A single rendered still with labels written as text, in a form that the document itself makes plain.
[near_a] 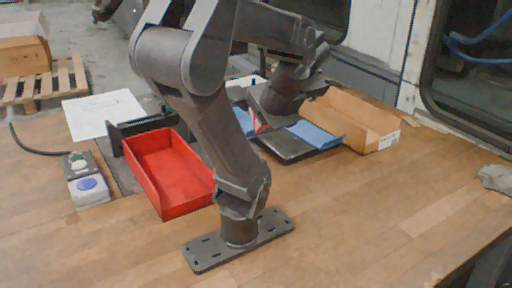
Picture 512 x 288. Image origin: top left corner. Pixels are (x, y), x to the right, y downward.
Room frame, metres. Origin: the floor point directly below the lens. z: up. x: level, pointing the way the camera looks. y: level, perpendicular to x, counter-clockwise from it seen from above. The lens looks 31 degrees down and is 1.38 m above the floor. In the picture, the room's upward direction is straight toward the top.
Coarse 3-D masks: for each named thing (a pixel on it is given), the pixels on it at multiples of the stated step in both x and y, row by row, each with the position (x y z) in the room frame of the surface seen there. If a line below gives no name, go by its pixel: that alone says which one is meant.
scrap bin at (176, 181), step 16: (128, 144) 0.73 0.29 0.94; (144, 144) 0.75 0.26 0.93; (160, 144) 0.77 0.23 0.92; (176, 144) 0.76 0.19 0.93; (128, 160) 0.70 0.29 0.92; (144, 160) 0.72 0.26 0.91; (160, 160) 0.72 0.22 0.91; (176, 160) 0.72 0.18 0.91; (192, 160) 0.68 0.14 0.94; (144, 176) 0.59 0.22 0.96; (160, 176) 0.66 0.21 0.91; (176, 176) 0.66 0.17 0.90; (192, 176) 0.66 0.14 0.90; (208, 176) 0.61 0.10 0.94; (160, 192) 0.60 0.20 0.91; (176, 192) 0.60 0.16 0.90; (192, 192) 0.60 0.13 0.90; (208, 192) 0.61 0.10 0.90; (160, 208) 0.52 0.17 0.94; (176, 208) 0.53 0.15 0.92; (192, 208) 0.55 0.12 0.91
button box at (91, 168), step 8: (16, 136) 0.83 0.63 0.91; (40, 152) 0.75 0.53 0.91; (48, 152) 0.75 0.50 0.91; (56, 152) 0.75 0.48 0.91; (64, 152) 0.75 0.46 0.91; (72, 152) 0.72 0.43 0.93; (80, 152) 0.72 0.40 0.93; (88, 152) 0.72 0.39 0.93; (64, 160) 0.68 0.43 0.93; (88, 160) 0.68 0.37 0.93; (64, 168) 0.65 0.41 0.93; (72, 168) 0.65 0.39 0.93; (88, 168) 0.65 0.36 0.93; (96, 168) 0.65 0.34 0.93; (72, 176) 0.62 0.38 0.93; (80, 176) 0.63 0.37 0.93
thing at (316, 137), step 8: (304, 120) 0.89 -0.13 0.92; (288, 128) 0.84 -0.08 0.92; (296, 128) 0.84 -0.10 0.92; (312, 128) 0.84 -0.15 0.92; (304, 136) 0.80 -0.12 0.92; (312, 136) 0.80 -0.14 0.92; (320, 136) 0.80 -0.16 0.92; (328, 136) 0.80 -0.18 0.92; (344, 136) 0.77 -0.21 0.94; (312, 144) 0.77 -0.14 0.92; (320, 144) 0.76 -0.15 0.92; (328, 144) 0.75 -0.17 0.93
